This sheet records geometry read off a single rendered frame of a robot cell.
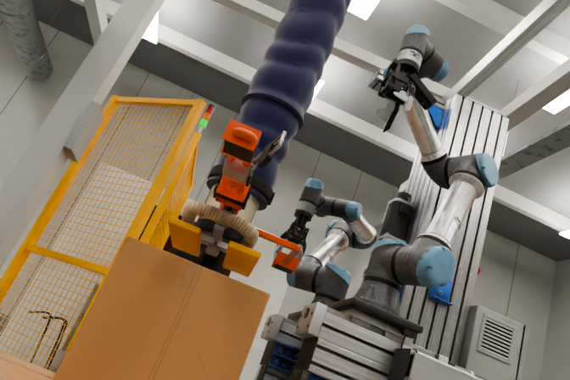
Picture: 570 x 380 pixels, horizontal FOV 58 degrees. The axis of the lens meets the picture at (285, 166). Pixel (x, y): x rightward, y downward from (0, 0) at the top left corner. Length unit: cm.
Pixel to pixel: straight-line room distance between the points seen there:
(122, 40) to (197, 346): 222
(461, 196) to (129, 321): 104
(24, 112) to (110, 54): 903
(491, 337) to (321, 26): 124
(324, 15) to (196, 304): 118
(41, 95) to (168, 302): 1103
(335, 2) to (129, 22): 156
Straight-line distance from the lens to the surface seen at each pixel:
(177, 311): 135
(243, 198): 143
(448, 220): 164
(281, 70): 183
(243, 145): 110
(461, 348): 191
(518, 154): 735
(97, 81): 308
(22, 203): 287
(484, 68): 372
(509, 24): 750
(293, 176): 1183
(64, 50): 1272
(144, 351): 134
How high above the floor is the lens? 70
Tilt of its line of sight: 24 degrees up
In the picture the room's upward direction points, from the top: 22 degrees clockwise
